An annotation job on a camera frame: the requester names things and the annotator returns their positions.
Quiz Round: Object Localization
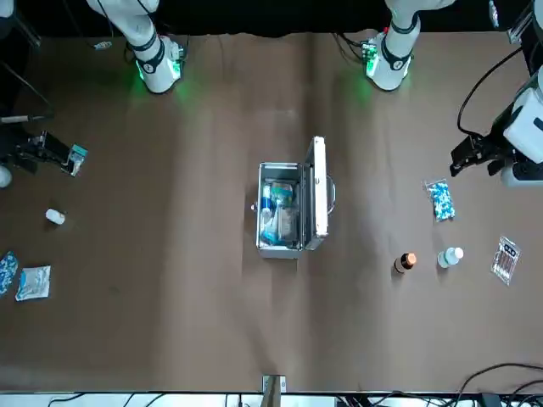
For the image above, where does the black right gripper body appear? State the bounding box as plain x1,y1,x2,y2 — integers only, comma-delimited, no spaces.
8,134,48,174

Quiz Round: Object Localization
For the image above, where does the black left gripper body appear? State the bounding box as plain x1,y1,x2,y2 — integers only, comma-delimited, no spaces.
481,106,517,162

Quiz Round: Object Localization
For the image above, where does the small teal packet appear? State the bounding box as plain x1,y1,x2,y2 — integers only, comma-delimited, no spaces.
67,142,89,177

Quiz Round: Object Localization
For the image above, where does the aluminium medicine case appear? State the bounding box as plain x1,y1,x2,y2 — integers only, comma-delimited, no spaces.
249,135,338,259

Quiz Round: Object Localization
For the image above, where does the translucent white packet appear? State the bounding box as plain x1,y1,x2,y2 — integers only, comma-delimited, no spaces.
280,206,304,241

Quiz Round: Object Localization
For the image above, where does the blue clear gauze packet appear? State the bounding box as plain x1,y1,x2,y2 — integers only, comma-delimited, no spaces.
261,181,298,213

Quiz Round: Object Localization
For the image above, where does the white cotton packet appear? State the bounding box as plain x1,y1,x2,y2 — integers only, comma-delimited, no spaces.
260,209,284,247

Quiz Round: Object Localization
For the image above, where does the blue white capsule bag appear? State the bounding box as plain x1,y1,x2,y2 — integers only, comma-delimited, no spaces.
423,177,457,224
0,249,20,298

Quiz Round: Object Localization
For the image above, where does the swab packet with black label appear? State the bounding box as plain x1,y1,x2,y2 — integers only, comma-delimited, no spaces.
490,235,523,287

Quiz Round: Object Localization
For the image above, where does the clear bottle with white cap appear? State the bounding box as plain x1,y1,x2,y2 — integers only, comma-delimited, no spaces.
436,246,465,270

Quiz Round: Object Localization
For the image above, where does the white packet with blue print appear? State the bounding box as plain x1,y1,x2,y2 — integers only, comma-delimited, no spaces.
14,265,52,303

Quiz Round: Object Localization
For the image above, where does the brown bottle with orange cap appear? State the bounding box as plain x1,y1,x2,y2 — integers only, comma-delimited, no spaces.
392,251,418,276

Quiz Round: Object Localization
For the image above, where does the black cable with silver connector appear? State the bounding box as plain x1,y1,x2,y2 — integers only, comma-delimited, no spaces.
0,61,55,125

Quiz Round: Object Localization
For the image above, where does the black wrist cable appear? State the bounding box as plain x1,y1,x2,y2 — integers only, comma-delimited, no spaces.
456,45,527,139

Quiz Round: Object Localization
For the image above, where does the aluminium frame profile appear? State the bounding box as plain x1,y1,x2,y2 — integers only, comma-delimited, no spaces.
507,2,536,43

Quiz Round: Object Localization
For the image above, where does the metal clamp bracket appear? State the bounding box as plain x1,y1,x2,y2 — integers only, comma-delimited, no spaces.
261,374,287,407

